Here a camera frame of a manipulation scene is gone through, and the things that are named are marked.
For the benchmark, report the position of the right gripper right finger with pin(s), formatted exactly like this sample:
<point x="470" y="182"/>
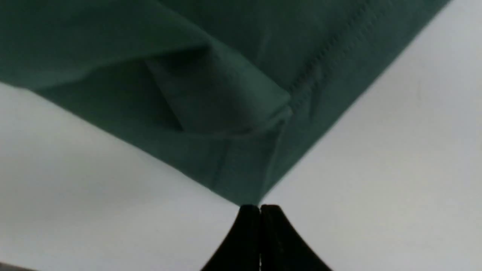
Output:
<point x="282" y="248"/>

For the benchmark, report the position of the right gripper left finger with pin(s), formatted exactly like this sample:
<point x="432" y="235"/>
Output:
<point x="239" y="251"/>

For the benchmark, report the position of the green long-sleeve top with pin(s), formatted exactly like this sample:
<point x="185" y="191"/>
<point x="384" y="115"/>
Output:
<point x="231" y="93"/>

